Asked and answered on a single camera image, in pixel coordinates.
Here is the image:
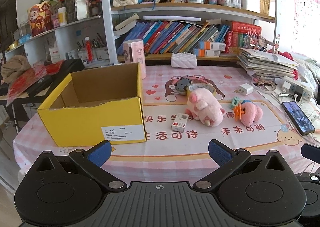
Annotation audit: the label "small pink plush toy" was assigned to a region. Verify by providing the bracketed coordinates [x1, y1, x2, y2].
[233, 100, 263, 126]

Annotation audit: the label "large pink plush pig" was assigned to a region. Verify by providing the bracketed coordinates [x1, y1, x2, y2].
[185, 88, 226, 127]

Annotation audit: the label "small white red box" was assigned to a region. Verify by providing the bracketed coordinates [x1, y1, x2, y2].
[171, 113, 189, 133]

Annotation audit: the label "white charger plug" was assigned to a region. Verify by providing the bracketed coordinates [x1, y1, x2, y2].
[238, 83, 254, 96]

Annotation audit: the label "yellow tape roll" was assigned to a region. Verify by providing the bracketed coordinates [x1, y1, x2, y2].
[186, 82, 217, 98]

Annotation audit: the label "black smartphone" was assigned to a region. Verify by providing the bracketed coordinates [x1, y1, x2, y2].
[281, 102, 315, 136]

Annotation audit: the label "yellow cardboard box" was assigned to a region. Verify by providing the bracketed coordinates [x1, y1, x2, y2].
[37, 63, 146, 147]

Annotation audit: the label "white power strip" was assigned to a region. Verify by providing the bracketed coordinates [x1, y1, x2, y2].
[281, 77, 313, 102]

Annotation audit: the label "black electronic keyboard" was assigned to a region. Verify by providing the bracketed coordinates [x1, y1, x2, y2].
[25, 59, 85, 97]

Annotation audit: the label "stack of papers and notebooks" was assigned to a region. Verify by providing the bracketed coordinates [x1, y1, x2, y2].
[238, 48, 298, 80]

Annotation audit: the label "red packaged decorations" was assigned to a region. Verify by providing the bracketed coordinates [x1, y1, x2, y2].
[6, 60, 64, 106]

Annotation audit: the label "white quilted pouch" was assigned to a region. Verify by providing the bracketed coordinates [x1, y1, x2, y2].
[171, 53, 197, 69]

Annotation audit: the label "orange white box lower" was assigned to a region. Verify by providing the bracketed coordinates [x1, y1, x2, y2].
[193, 48, 220, 57]

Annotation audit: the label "orange white box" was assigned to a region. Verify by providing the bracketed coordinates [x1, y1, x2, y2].
[199, 41, 226, 51]
[193, 48, 220, 57]

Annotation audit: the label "orange white box upper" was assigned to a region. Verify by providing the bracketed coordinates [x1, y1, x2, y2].
[199, 41, 226, 51]

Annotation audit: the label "pink cartoon cylinder cup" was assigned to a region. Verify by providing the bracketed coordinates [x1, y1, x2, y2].
[123, 39, 146, 79]

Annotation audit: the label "beige cloth bundle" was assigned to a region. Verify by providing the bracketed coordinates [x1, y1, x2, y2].
[1, 55, 31, 84]

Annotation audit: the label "red dictionary book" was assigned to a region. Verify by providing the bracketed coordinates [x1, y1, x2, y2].
[226, 21, 262, 34]

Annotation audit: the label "white pen holder box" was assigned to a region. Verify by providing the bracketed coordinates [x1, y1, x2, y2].
[241, 0, 260, 13]

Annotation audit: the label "white milk carton box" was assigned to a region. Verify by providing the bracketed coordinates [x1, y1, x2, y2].
[75, 0, 89, 20]

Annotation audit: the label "white paper tape ring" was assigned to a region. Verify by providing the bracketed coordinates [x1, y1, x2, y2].
[252, 80, 278, 94]

